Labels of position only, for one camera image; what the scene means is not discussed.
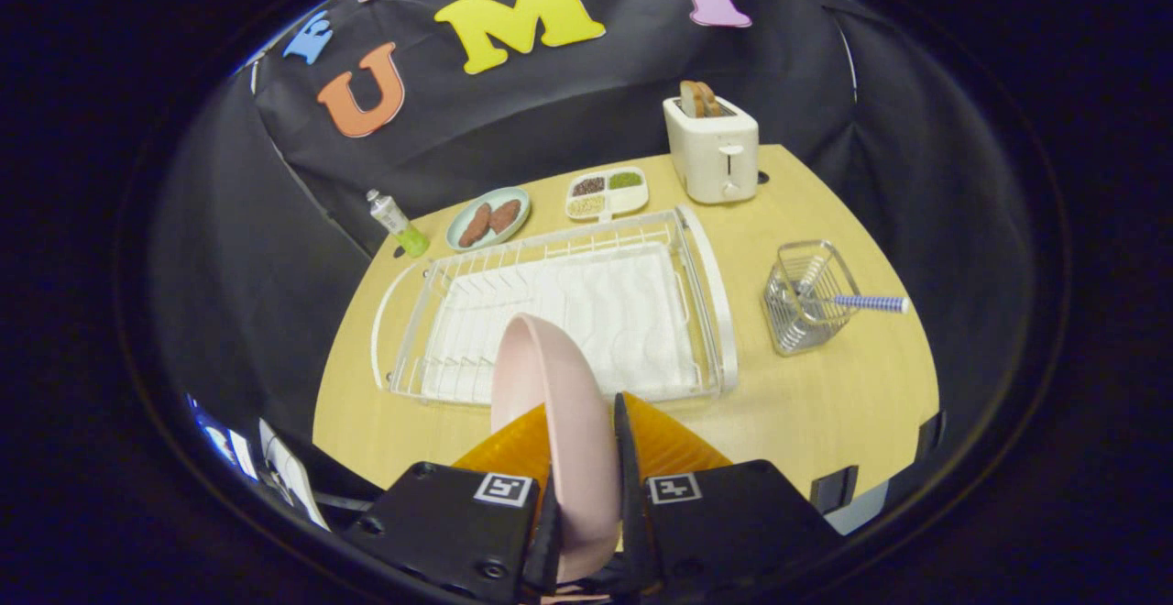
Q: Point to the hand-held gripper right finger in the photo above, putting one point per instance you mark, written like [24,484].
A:
[632,495]

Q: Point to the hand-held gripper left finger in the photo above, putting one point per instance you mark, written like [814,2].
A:
[440,522]

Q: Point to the pink plate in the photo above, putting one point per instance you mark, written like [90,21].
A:
[559,403]

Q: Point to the pale green plate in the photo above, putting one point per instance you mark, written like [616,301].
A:
[458,240]

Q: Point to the white sectioned seed tray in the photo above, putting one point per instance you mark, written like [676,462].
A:
[632,200]

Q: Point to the brown food piece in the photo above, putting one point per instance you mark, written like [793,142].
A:
[475,225]
[505,215]

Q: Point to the green clear bottle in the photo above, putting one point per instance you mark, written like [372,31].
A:
[396,220]

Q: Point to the white toaster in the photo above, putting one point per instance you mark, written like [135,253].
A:
[715,160]

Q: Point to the brown toast slice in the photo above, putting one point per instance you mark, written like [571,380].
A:
[701,99]

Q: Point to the black table bracket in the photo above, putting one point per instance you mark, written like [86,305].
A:
[834,490]
[930,435]

